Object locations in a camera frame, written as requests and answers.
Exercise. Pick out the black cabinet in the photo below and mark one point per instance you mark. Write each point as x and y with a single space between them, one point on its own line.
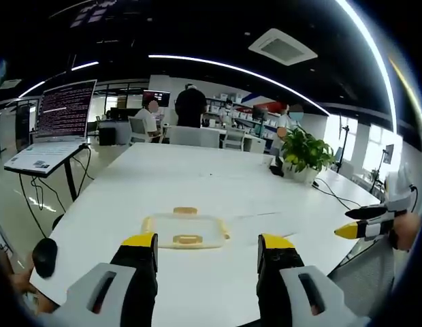
107 136

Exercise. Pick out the small black box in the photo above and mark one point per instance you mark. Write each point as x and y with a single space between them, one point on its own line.
276 168

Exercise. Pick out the clear lid with yellow buckles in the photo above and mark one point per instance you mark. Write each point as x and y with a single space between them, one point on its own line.
185 226

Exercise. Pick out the tilted white stand desk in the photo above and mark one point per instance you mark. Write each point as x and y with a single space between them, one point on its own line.
44 156

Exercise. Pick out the ceiling air vent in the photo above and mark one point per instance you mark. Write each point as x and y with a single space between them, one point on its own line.
282 47

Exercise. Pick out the black tripod stand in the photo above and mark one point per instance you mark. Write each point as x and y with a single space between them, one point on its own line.
381 167
343 143

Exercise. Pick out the laptop stand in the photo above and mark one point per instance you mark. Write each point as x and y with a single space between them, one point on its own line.
34 201

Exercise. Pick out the grey office chair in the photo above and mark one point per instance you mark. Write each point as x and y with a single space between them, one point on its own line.
364 269

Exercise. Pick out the ceiling light strip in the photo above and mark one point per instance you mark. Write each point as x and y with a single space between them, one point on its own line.
377 58
58 76
238 69

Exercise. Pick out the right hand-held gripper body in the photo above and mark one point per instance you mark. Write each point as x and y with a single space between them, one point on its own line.
400 184

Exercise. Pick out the person's right hand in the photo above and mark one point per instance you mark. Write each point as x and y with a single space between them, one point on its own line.
408 231

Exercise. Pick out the green potted plant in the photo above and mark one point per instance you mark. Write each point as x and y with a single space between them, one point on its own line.
306 153

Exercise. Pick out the shelf of white boxes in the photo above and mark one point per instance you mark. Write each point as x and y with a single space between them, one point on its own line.
245 109

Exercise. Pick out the white office chair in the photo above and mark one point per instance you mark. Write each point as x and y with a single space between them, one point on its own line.
137 131
194 137
234 139

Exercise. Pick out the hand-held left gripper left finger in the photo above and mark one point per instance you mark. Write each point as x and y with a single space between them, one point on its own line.
129 282

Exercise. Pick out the black oval object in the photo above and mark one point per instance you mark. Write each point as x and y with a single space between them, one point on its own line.
45 257

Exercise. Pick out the large display screen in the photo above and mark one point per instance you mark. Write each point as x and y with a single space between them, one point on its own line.
64 110

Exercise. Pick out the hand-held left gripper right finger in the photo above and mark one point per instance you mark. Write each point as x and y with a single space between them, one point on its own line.
282 282

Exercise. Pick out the wall monitor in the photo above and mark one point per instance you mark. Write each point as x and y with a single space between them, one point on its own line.
157 98

